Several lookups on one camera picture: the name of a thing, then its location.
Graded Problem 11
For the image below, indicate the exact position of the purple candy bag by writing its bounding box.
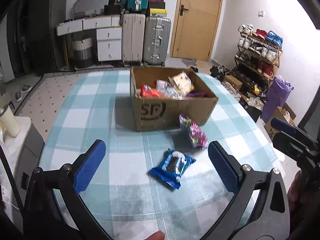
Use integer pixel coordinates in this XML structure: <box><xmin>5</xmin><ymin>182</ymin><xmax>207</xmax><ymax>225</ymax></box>
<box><xmin>179</xmin><ymin>114</ymin><xmax>208</xmax><ymax>149</ymax></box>

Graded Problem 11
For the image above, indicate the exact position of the cream bottle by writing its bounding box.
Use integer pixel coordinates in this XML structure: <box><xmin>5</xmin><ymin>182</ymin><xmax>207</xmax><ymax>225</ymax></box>
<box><xmin>0</xmin><ymin>105</ymin><xmax>21</xmax><ymax>138</ymax></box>

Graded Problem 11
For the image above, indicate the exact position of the yellow black box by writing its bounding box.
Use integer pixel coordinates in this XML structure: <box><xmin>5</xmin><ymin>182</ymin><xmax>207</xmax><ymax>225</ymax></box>
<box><xmin>146</xmin><ymin>8</ymin><xmax>168</xmax><ymax>18</ymax></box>

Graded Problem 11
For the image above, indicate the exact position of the wooden door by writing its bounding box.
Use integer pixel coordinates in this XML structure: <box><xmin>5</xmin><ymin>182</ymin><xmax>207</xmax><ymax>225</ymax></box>
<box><xmin>170</xmin><ymin>0</ymin><xmax>223</xmax><ymax>61</ymax></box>

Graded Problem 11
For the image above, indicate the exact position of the red snack bag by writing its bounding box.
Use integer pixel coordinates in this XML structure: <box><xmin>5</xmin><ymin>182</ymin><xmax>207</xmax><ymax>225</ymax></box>
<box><xmin>140</xmin><ymin>85</ymin><xmax>164</xmax><ymax>98</ymax></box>

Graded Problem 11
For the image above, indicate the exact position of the right hand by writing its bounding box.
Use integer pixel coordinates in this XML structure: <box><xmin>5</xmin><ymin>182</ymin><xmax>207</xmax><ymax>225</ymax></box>
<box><xmin>287</xmin><ymin>170</ymin><xmax>319</xmax><ymax>239</ymax></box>

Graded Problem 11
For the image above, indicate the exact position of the black refrigerator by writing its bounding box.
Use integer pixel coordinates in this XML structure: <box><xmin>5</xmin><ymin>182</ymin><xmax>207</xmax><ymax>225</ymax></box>
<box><xmin>27</xmin><ymin>0</ymin><xmax>66</xmax><ymax>75</ymax></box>

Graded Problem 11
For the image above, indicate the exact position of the silver suitcase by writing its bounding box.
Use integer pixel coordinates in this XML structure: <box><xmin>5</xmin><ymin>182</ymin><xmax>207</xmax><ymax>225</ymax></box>
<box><xmin>143</xmin><ymin>16</ymin><xmax>171</xmax><ymax>66</ymax></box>

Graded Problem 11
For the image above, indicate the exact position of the white drawer desk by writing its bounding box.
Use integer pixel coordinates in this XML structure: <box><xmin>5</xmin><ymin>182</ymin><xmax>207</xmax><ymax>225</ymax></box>
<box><xmin>56</xmin><ymin>15</ymin><xmax>122</xmax><ymax>62</ymax></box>

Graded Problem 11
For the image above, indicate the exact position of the purple white snack bag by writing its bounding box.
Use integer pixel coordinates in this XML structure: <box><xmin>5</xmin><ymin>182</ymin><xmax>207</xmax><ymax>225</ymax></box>
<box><xmin>156</xmin><ymin>80</ymin><xmax>180</xmax><ymax>99</ymax></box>

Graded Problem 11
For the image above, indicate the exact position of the plaid tablecloth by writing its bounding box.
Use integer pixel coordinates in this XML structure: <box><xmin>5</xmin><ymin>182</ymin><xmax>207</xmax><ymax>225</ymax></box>
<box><xmin>37</xmin><ymin>68</ymin><xmax>286</xmax><ymax>240</ymax></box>

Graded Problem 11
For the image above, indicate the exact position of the beige suitcase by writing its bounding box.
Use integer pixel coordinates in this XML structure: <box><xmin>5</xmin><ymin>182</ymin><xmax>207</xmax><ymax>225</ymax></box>
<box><xmin>121</xmin><ymin>14</ymin><xmax>146</xmax><ymax>64</ymax></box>

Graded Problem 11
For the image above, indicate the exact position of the left hand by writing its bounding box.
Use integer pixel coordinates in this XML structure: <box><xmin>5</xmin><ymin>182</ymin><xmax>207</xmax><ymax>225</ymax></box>
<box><xmin>145</xmin><ymin>230</ymin><xmax>165</xmax><ymax>240</ymax></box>

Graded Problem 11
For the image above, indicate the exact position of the small cardboard box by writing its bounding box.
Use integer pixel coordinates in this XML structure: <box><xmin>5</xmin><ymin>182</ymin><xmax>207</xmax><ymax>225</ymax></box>
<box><xmin>264</xmin><ymin>103</ymin><xmax>296</xmax><ymax>140</ymax></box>

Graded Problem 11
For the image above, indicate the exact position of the woven laundry basket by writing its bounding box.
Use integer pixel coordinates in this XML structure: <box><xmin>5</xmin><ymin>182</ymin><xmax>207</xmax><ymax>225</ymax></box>
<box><xmin>71</xmin><ymin>35</ymin><xmax>94</xmax><ymax>69</ymax></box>

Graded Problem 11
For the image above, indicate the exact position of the SF Express cardboard box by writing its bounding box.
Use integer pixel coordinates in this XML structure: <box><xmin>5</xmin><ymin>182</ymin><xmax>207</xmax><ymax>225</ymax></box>
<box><xmin>130</xmin><ymin>66</ymin><xmax>219</xmax><ymax>131</ymax></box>

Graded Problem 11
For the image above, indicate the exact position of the beige cookie snack pack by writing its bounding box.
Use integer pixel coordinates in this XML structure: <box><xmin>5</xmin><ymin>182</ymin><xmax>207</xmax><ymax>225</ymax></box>
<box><xmin>169</xmin><ymin>72</ymin><xmax>194</xmax><ymax>96</ymax></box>

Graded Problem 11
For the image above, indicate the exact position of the blue Oreo packet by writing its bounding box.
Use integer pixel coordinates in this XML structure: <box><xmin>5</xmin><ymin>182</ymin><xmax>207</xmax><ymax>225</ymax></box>
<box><xmin>149</xmin><ymin>149</ymin><xmax>196</xmax><ymax>190</ymax></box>

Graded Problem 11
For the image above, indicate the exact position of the shoe rack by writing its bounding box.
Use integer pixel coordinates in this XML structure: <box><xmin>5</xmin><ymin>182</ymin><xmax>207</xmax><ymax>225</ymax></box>
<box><xmin>232</xmin><ymin>24</ymin><xmax>283</xmax><ymax>93</ymax></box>

